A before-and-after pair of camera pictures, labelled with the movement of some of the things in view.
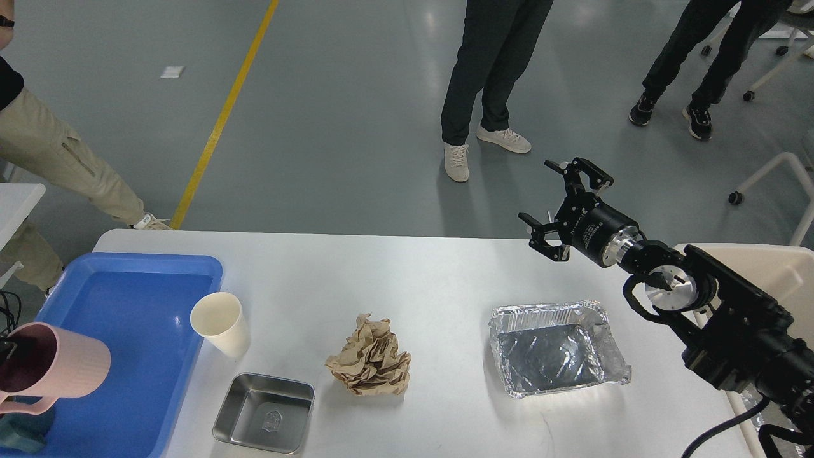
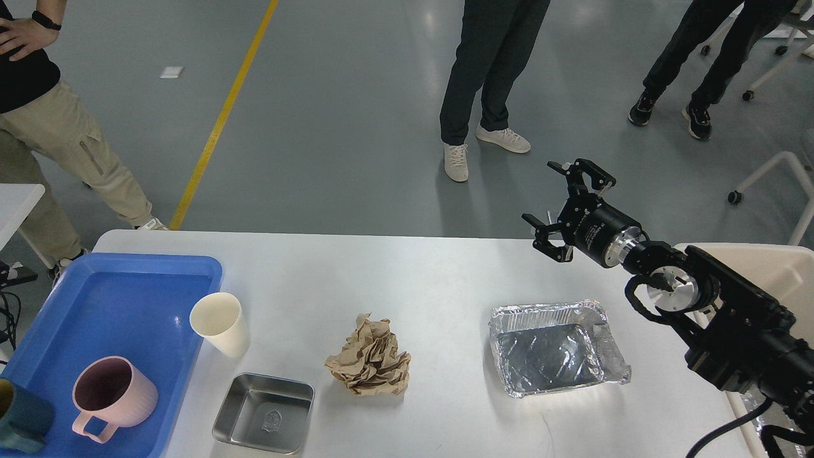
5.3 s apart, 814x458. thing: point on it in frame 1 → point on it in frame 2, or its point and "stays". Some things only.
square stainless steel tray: x=265 y=413 stays
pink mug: x=51 y=362 → x=115 y=390
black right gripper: x=582 y=221 stays
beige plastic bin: x=784 y=273 stays
